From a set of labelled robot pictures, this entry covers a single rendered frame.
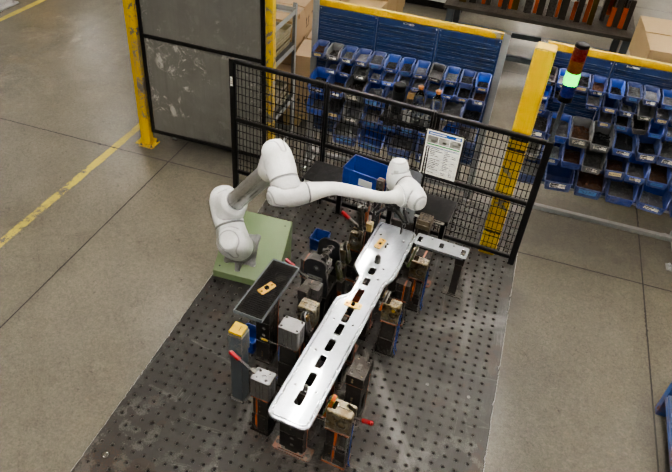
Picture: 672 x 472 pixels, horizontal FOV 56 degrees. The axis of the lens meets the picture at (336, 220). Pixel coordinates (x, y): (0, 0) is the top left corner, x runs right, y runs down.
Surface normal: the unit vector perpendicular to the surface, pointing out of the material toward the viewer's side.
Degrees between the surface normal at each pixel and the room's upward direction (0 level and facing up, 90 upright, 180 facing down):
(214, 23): 92
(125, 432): 0
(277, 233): 42
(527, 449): 0
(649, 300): 0
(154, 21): 91
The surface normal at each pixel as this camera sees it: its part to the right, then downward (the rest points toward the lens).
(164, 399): 0.07, -0.78
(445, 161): -0.39, 0.55
